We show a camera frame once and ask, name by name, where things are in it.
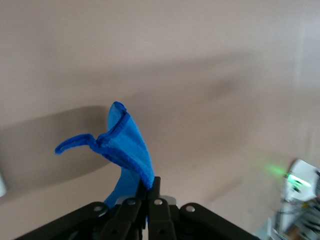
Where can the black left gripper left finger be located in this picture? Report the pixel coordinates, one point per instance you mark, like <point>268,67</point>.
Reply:
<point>120,222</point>

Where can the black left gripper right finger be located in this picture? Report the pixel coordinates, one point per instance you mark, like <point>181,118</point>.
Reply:
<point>162,222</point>

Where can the blue microfibre towel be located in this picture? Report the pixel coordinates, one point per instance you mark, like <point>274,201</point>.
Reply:
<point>130,142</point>

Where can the arm base connector block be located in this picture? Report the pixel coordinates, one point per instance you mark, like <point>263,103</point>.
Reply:
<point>295,220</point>

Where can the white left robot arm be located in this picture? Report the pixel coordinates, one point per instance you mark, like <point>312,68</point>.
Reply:
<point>302,175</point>

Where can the white rack base plate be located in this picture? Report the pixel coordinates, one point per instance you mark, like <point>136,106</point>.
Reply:
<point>2,183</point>

